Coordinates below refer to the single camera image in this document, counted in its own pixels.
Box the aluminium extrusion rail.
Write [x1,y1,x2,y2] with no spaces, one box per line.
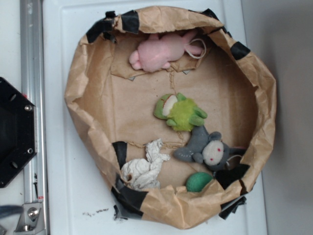
[19,0,51,235]

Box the metal corner bracket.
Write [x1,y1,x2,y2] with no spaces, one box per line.
[14,202,46,235]

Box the grey plush donkey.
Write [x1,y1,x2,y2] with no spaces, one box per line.
[173,126,246,171]

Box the green ball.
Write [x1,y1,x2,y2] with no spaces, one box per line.
[185,172,213,192]

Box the green plush frog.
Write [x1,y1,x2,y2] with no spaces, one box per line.
[154,93,207,132]

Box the brown paper bag bin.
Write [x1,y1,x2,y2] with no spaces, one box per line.
[65,6,276,229]

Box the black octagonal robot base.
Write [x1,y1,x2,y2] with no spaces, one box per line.
[0,77,36,188]

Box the crumpled white paper towel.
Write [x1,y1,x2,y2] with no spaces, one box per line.
[121,139,170,191]

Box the pink plush bunny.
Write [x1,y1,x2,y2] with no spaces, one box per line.
[129,30,206,72]

